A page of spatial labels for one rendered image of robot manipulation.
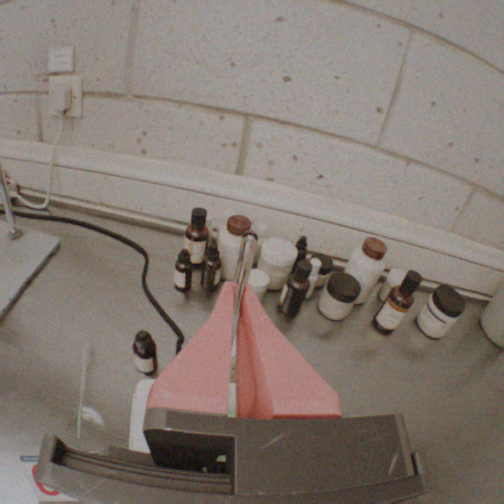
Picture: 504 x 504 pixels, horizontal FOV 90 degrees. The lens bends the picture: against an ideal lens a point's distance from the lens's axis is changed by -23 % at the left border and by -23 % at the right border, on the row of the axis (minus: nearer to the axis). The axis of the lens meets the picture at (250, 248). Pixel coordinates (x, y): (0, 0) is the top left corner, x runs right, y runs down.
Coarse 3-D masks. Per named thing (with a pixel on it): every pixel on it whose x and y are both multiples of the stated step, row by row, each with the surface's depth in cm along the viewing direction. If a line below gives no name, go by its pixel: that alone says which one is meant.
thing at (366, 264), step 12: (372, 240) 50; (360, 252) 50; (372, 252) 48; (384, 252) 48; (348, 264) 52; (360, 264) 49; (372, 264) 48; (384, 264) 49; (360, 276) 50; (372, 276) 49; (372, 288) 52; (360, 300) 53
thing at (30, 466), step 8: (24, 464) 21; (32, 464) 21; (32, 472) 21; (32, 480) 21; (40, 488) 21; (48, 488) 21; (40, 496) 20; (48, 496) 21; (56, 496) 21; (64, 496) 21
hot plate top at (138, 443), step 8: (144, 384) 27; (136, 392) 26; (144, 392) 26; (136, 400) 26; (144, 400) 26; (136, 408) 25; (144, 408) 25; (136, 416) 24; (136, 424) 24; (136, 432) 23; (136, 440) 23; (144, 440) 23; (136, 448) 22; (144, 448) 22
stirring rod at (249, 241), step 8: (248, 232) 12; (248, 240) 12; (256, 240) 12; (240, 248) 12; (248, 248) 12; (240, 256) 12; (248, 256) 12; (240, 264) 12; (248, 264) 12; (240, 272) 13; (248, 272) 13; (240, 280) 13; (248, 280) 13; (232, 288) 13; (240, 288) 13; (240, 296) 13; (240, 304) 14; (232, 328) 15; (232, 336) 15; (232, 344) 16
